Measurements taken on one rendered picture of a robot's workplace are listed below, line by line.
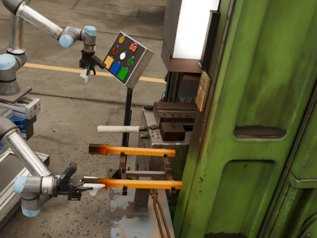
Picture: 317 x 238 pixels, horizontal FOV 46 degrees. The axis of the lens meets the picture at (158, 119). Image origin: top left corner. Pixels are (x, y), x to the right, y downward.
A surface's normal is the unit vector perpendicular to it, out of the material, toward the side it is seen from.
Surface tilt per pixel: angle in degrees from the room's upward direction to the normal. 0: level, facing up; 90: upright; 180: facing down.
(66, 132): 0
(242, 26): 89
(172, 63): 90
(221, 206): 90
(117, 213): 0
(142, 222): 0
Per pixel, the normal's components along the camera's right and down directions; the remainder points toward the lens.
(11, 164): 0.14, -0.85
